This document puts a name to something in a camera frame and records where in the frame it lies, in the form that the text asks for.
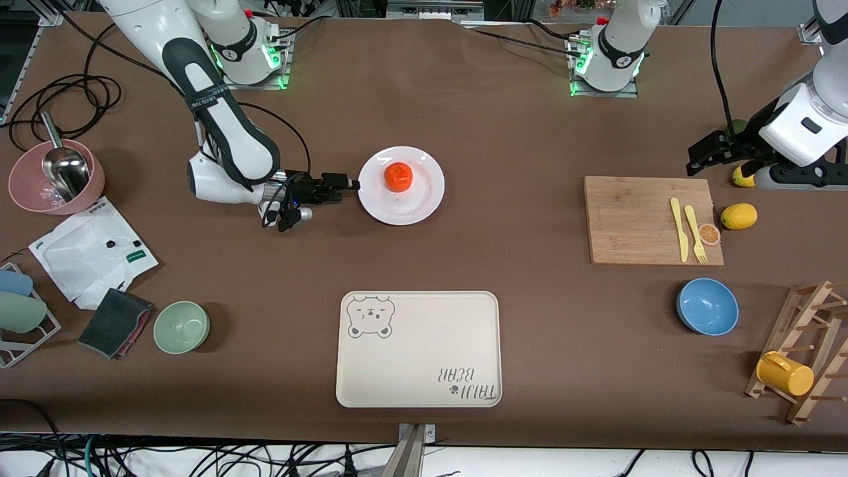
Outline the wooden cutting board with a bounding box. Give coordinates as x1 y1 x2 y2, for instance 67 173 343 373
584 176 725 266

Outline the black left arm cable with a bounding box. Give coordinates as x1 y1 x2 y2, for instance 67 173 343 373
710 0 739 127

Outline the cream bear print tray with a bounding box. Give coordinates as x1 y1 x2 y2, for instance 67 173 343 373
335 291 503 408

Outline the coiled black cable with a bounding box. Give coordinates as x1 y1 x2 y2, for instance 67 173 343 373
0 12 174 154

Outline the teal floor cable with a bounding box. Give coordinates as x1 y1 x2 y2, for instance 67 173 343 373
81 436 101 477

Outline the white round plate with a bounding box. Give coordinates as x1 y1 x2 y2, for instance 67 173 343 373
358 146 445 227

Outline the blue bowl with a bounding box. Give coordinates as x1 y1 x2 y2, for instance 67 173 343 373
676 278 739 337

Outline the light blue cup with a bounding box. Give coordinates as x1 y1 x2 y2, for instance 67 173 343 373
0 269 34 297

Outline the yellow mug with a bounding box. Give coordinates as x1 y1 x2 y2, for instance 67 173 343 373
756 351 815 397

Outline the wooden mug rack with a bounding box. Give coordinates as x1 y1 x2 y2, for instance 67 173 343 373
744 280 848 426

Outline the black base cable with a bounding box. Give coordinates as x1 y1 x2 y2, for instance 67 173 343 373
273 16 327 42
462 25 592 55

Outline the sage green cup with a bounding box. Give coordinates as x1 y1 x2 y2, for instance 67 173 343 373
0 291 48 334

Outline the yellow plastic fork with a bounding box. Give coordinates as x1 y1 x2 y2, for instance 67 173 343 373
684 205 709 264

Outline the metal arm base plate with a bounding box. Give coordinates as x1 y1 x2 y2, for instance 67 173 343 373
567 36 641 99
219 30 293 91

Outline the dark grey sponge cloth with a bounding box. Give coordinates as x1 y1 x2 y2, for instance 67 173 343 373
78 288 154 360

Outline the orange fruit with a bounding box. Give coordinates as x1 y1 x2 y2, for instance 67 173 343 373
384 162 414 193

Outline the white wire cup rack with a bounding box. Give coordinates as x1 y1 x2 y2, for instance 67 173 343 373
0 262 62 369

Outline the yellow plastic knife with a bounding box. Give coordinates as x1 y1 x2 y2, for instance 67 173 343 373
670 197 690 263

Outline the metal scoop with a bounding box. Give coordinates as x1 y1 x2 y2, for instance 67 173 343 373
40 111 91 203

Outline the pale green bowl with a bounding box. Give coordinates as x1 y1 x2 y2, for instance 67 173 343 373
153 301 211 355

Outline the white plastic bag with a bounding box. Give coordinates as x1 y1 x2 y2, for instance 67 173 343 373
28 197 160 311

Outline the pink bowl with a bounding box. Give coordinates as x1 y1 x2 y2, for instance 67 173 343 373
8 139 106 215

